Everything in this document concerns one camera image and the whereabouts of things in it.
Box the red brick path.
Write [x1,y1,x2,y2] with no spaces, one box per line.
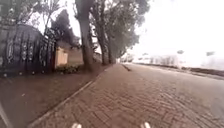
[29,63,224,128]

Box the row of trees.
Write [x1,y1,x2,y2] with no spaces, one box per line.
[41,0,151,72]

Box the low green bush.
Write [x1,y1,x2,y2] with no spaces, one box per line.
[54,64,83,75]

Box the pale gate pillar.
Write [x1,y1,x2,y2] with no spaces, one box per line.
[54,46,69,69]

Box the pale kerb edge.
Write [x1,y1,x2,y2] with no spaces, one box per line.
[26,66,111,128]

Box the robot's own part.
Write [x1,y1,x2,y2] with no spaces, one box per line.
[140,121,152,128]
[71,122,83,128]

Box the bare earth strip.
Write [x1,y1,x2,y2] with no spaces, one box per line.
[0,63,109,128]

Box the low dark hedge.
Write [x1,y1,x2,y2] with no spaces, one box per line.
[133,62,224,78]

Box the dark metal gate fence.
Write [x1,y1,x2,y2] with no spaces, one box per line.
[0,23,57,76]

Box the pale boundary wall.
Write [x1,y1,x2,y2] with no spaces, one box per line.
[67,47,84,67]

